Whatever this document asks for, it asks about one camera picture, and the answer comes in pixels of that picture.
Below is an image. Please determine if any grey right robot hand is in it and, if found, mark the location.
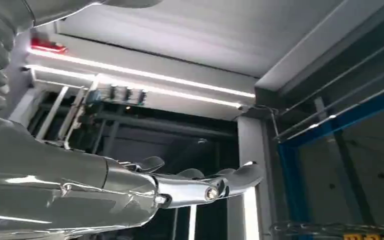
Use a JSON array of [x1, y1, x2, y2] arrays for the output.
[[0, 115, 265, 240]]

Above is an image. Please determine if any blue metal shelf rack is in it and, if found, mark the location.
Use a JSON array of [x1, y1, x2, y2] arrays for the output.
[[276, 81, 384, 240]]

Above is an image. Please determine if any grey metal post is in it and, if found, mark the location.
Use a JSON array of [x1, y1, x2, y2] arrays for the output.
[[236, 115, 274, 240]]

